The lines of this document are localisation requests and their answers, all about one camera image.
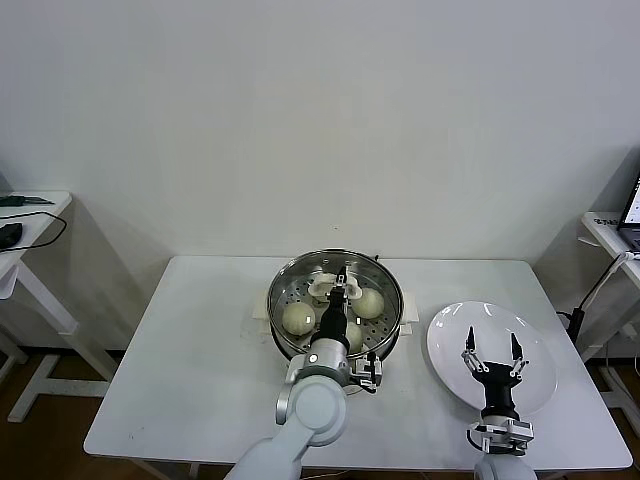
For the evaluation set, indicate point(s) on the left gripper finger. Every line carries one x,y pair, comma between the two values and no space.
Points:
342,282

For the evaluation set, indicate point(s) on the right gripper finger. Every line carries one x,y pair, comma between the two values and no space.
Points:
517,357
472,352

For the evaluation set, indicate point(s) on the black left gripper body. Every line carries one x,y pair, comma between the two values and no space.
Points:
334,320

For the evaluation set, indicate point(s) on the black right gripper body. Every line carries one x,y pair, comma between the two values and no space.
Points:
500,387

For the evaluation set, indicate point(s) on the round glass pot lid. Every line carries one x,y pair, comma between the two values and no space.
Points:
320,287

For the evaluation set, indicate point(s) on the white steamed baozi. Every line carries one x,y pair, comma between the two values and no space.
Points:
370,302
298,320
355,337

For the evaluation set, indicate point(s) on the stainless steel steamer basket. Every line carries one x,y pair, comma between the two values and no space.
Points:
281,339

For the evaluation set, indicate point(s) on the steel steamer pot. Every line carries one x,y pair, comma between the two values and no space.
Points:
409,310

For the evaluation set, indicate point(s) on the large white plate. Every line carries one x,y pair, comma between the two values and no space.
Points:
450,340

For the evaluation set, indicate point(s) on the white side table with laptop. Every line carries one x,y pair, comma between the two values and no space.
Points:
607,240

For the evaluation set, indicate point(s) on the open dark laptop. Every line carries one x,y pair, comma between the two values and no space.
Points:
631,210

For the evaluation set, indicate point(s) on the small black pouch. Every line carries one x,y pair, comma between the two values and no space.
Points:
9,235

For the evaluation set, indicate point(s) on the dark green flat tool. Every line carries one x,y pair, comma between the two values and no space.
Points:
15,201

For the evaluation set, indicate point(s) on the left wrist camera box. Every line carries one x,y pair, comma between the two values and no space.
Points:
369,372

